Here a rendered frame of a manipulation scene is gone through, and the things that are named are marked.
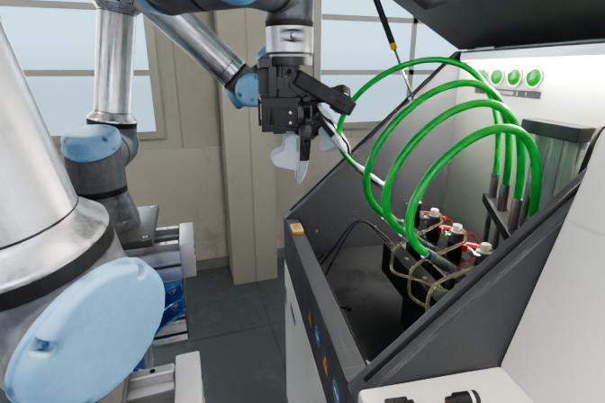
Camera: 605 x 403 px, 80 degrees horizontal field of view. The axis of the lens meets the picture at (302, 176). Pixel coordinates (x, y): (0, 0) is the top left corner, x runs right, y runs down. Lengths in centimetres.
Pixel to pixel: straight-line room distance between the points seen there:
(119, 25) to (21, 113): 74
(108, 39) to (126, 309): 77
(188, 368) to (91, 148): 50
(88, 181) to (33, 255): 61
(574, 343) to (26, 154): 58
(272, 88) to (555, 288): 48
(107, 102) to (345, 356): 78
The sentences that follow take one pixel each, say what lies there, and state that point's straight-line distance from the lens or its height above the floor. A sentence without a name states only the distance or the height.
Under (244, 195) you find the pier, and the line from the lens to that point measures 231.
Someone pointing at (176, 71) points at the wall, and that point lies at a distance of 244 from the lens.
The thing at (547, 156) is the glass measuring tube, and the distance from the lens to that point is 95.
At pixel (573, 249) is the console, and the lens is 58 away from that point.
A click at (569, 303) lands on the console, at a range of 58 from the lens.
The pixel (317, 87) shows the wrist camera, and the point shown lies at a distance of 59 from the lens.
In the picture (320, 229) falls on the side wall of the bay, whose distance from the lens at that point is 117.
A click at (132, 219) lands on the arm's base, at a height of 106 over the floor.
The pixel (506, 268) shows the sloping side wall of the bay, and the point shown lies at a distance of 57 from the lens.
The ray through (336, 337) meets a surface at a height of 95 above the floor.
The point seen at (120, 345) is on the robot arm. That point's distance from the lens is 34.
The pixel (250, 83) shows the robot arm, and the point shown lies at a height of 137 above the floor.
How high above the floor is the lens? 140
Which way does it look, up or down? 17 degrees down
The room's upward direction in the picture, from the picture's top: straight up
